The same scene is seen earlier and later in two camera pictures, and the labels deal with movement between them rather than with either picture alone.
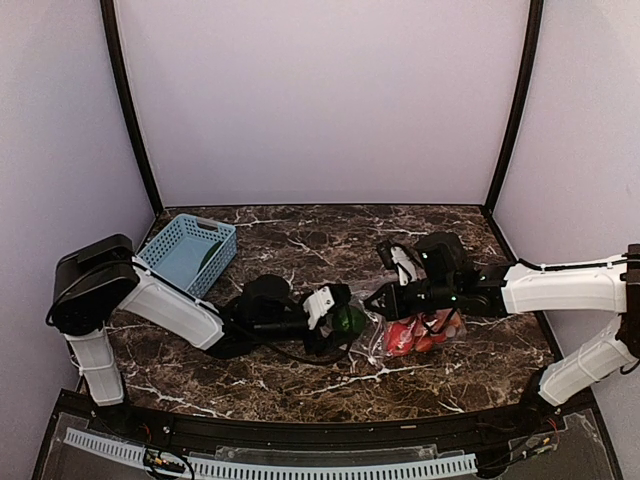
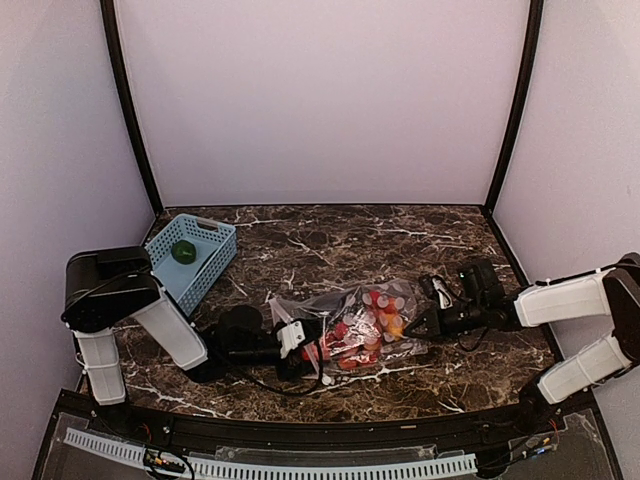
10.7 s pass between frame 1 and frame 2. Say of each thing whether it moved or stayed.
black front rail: stayed
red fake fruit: moved
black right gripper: moved
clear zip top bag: moved
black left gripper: moved
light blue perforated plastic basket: stayed
